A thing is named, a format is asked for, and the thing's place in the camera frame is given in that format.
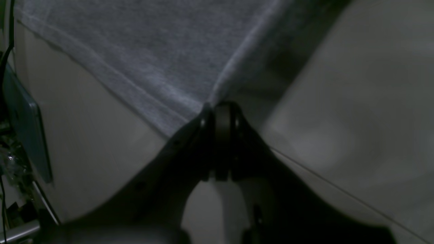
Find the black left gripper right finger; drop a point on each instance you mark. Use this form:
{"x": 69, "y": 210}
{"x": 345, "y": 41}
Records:
{"x": 283, "y": 209}

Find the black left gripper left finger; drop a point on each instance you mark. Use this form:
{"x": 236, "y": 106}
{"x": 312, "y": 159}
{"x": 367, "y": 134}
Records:
{"x": 151, "y": 204}

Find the grey T-shirt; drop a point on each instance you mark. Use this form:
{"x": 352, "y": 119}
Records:
{"x": 164, "y": 59}

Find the blue-grey tablet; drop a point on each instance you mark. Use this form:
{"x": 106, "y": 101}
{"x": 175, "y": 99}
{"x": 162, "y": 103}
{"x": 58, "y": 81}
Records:
{"x": 26, "y": 120}

